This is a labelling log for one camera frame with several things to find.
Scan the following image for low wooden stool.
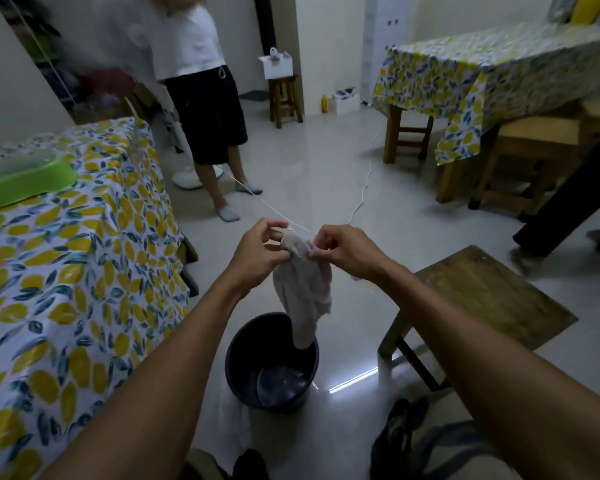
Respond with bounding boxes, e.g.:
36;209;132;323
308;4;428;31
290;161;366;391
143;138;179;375
377;245;579;393

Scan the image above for patterned dark shorts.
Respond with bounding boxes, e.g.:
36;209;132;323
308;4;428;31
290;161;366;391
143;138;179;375
370;390;528;480

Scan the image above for white drawer cabinet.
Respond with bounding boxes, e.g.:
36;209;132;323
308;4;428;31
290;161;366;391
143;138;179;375
361;0;422;103

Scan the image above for yellow cushion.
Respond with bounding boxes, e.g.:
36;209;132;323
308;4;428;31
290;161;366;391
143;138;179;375
570;0;600;25

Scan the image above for thin white clothesline string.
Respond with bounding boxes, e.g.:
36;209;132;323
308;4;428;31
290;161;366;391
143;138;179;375
215;165;317;236

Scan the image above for person's left hand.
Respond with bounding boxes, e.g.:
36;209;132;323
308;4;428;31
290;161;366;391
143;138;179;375
228;218;292;296

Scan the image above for black plastic bucket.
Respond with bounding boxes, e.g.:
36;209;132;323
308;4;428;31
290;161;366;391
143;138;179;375
224;312;321;414

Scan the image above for green plastic basin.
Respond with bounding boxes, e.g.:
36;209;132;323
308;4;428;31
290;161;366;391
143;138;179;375
0;147;79;213

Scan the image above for pale grey wet cloth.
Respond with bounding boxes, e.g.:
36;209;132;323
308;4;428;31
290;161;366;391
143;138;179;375
272;231;333;350

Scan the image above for small dark wooden stool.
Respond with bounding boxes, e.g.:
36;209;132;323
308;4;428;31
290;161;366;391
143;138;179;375
268;76;304;129

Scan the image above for white floor cable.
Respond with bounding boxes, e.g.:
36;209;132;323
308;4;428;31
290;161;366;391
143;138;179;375
346;135;379;226

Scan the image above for person's right hand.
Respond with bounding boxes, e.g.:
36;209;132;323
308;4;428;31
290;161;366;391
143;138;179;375
308;225;394;284

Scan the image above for wooden chair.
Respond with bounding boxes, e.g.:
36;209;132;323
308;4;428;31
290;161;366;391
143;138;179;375
467;115;587;219

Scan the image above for wooden table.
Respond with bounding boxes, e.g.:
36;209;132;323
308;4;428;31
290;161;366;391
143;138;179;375
383;104;463;204

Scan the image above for white open box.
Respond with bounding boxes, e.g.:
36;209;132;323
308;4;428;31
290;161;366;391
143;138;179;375
258;47;294;80

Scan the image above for person's left forearm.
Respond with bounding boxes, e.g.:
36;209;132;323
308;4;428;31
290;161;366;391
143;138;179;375
40;272;255;480

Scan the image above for person's right forearm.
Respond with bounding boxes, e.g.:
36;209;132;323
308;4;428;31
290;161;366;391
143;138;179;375
375;259;600;480

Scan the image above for white floor box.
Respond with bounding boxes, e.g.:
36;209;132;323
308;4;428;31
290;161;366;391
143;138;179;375
330;87;361;116

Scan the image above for lemon print tablecloth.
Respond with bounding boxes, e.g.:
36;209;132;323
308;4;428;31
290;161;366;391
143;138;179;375
0;117;191;480
371;22;600;166

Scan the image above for white standing fan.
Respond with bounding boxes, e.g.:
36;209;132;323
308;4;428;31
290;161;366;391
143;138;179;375
97;0;226;191

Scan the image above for cluttered storage shelf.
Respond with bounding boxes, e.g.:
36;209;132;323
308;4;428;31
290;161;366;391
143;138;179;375
0;0;158;126

